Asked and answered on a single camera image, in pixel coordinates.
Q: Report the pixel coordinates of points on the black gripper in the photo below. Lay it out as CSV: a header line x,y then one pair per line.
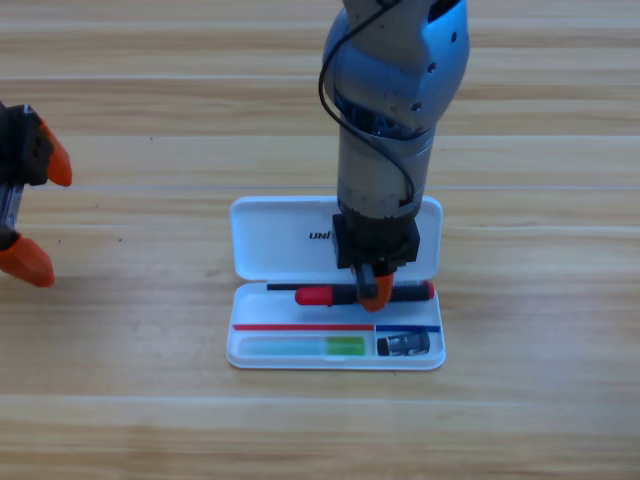
x,y
10,205
375,242

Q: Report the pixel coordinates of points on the black eraser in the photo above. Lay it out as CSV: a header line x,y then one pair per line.
x,y
405,345

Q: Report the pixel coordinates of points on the red and black marker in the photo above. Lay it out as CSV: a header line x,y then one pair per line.
x,y
320,296

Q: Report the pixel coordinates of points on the green highlighter pen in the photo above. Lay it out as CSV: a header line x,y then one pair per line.
x,y
345,346

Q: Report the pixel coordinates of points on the white Unitree pencil case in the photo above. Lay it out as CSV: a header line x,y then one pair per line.
x,y
270,240

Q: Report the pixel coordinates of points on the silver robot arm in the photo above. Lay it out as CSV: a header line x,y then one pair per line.
x,y
385,165

